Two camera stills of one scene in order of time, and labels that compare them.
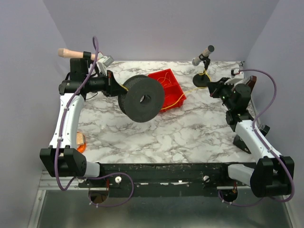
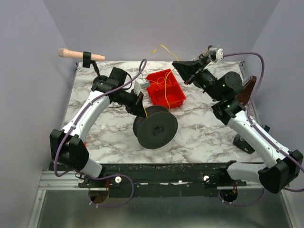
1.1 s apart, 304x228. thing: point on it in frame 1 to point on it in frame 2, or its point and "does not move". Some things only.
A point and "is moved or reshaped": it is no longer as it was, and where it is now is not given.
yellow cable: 196,88 to 176,60
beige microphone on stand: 63,52 does not move
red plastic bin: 174,95 does not move
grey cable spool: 144,100 is moved or reshaped
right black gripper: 215,88 to 193,76
